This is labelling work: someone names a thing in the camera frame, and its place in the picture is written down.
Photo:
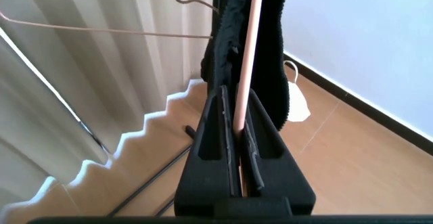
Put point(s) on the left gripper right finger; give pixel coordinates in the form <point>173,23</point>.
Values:
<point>284,183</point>

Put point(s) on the beige curtain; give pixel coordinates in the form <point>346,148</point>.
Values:
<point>118,65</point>

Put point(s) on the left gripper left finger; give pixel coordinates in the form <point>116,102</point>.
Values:
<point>203,183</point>

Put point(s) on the black clothes rack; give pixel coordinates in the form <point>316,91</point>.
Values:
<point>149,182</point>

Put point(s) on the black garment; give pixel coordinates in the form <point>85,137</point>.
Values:
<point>270,48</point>

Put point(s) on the white laundry basket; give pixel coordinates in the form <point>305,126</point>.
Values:
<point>296,72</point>

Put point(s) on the pink clothes hanger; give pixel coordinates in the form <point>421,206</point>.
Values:
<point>248,55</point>
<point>101,30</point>

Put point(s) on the white printed t-shirt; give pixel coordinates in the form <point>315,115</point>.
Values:
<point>297,105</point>

